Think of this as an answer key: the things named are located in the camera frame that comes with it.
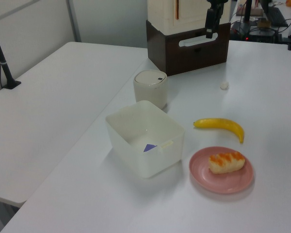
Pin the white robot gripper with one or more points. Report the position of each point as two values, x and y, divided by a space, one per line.
215 4

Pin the orange glazed bread roll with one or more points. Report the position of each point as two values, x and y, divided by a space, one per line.
224 163

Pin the cream box with lid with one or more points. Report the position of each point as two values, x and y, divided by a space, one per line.
189 14

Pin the black upright stand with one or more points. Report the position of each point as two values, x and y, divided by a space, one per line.
247 12

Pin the white oven appliance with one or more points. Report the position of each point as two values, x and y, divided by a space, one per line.
184 59

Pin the black electronic device box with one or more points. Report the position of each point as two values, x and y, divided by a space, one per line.
260 34

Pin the small brown cardboard box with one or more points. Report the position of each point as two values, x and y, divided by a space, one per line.
263 22

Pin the black keyboard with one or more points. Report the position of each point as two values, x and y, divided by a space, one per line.
276 15

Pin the small orange object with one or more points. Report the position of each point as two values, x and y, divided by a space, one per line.
290 2

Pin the white lidded trash can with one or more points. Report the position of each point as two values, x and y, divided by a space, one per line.
150 94

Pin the yellow banana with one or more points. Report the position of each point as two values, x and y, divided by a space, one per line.
220 123

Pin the white plastic storage container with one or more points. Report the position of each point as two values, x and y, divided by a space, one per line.
165 160

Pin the pink round plate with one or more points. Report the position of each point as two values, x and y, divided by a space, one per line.
201 174

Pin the black camera pole with base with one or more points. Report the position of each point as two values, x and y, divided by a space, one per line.
2 60

